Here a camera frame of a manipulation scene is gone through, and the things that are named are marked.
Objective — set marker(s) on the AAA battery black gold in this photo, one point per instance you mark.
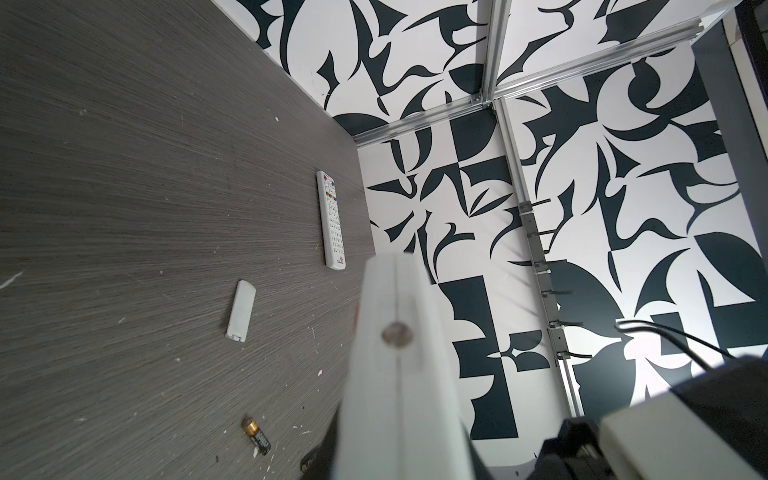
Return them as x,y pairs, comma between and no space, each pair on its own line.
256,436

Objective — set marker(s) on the white battery cover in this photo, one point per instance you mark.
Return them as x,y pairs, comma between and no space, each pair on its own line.
241,311

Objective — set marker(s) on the white remote on table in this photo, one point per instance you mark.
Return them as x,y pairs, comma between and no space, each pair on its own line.
330,221

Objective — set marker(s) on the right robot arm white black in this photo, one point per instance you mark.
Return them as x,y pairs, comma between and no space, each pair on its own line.
713,426

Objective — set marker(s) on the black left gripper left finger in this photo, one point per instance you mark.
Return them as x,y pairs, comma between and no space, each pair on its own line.
317,464

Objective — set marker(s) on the white remote control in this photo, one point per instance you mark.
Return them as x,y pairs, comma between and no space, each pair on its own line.
399,416

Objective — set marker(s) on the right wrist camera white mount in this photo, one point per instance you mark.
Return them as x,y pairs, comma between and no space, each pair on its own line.
662,438

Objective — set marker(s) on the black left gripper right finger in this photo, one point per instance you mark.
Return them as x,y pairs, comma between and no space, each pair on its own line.
480,470

